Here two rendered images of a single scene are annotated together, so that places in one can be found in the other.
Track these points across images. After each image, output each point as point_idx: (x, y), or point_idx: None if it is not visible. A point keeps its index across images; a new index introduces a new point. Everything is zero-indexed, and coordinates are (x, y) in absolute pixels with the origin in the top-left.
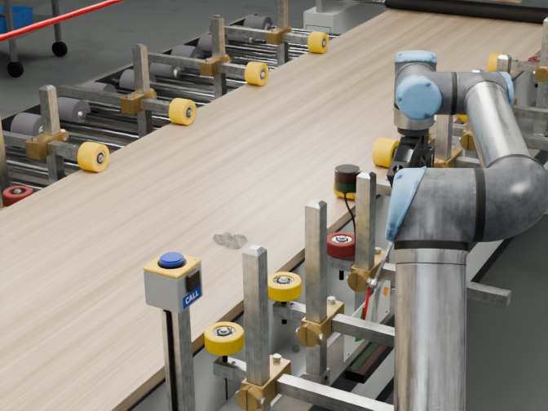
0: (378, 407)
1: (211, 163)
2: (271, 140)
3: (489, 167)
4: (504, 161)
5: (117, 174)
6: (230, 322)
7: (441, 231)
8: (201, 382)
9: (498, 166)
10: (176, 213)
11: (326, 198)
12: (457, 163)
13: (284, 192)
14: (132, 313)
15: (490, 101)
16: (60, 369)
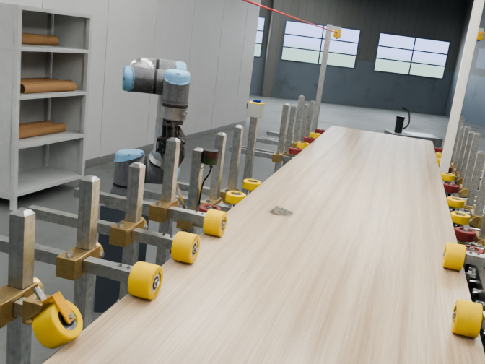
0: (179, 182)
1: (356, 270)
2: (323, 298)
3: (153, 59)
4: (147, 58)
5: (423, 262)
6: (251, 183)
7: None
8: None
9: (150, 58)
10: (334, 230)
11: (231, 234)
12: None
13: (268, 240)
14: (300, 190)
15: (141, 65)
16: (308, 179)
